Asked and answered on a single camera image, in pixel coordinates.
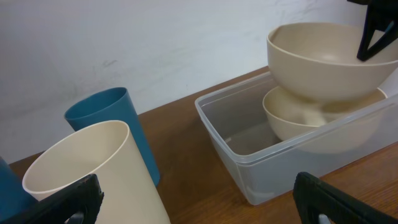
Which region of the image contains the blue cup far left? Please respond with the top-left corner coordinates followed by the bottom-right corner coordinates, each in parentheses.
top-left (0, 158), bottom-right (37, 221)

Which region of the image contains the cream cup near container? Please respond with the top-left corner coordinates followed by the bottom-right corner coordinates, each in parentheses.
top-left (22, 120), bottom-right (170, 224)

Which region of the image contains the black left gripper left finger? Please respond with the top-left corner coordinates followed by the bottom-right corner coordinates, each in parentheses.
top-left (2, 174), bottom-right (104, 224)

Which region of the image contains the blue cup near container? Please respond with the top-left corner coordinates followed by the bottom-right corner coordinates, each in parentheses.
top-left (64, 87), bottom-right (160, 185)

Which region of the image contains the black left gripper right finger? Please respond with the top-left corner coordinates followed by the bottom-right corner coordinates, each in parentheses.
top-left (293, 172), bottom-right (397, 224)

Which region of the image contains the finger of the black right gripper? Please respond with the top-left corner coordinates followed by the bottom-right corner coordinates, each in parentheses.
top-left (356, 0), bottom-right (398, 62)

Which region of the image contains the clear plastic container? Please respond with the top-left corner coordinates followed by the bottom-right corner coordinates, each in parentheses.
top-left (195, 72), bottom-right (397, 205)

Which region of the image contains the cream bowl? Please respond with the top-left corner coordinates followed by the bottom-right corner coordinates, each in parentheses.
top-left (267, 22), bottom-right (397, 101)
top-left (262, 86), bottom-right (387, 141)

